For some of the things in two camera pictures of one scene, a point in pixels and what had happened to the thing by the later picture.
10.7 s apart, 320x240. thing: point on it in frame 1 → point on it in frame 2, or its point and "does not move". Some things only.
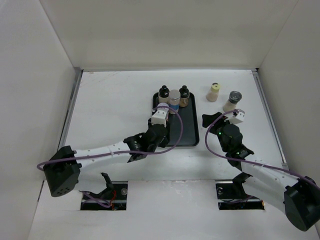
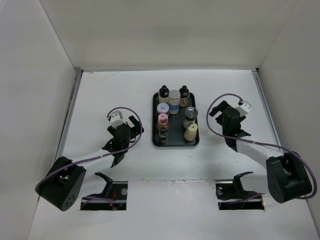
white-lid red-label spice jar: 162,104 does not move
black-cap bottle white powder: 164,95 does not move
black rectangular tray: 190,117 does not move
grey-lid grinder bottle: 234,97 → 191,114
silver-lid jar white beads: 174,96 does not move
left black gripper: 165,140 → 135,129
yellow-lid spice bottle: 213,96 → 190,135
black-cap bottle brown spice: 184,96 does not move
